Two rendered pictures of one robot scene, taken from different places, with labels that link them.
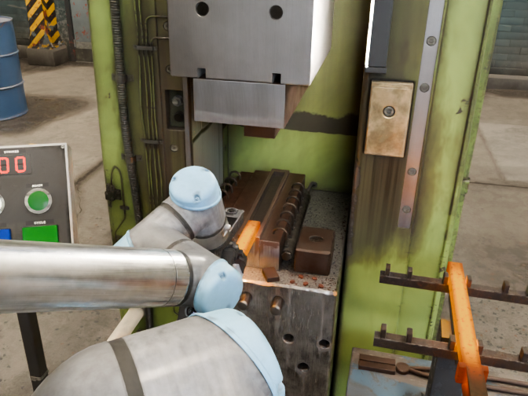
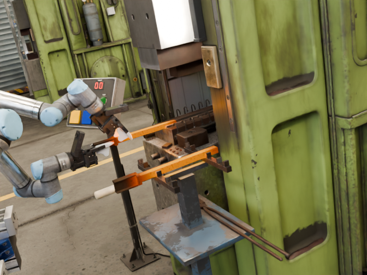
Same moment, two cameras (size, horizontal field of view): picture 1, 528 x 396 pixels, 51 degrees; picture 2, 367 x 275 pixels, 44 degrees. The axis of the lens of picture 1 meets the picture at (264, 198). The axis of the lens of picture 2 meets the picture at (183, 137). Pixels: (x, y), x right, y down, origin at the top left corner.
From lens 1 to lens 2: 1.63 m
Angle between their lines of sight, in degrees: 48
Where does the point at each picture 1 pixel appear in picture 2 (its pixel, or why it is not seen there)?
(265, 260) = (170, 139)
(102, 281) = (7, 102)
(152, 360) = not seen: outside the picture
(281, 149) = not seen: hidden behind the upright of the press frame
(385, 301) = (237, 179)
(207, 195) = (72, 88)
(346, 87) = not seen: hidden behind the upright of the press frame
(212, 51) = (138, 35)
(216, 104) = (143, 59)
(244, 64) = (146, 40)
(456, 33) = (225, 18)
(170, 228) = (63, 99)
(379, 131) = (208, 73)
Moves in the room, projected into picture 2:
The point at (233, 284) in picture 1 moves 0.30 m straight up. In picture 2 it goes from (51, 115) to (29, 37)
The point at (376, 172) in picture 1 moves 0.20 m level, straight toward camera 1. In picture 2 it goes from (217, 97) to (176, 110)
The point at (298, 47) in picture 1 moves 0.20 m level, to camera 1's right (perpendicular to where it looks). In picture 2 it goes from (154, 31) to (186, 29)
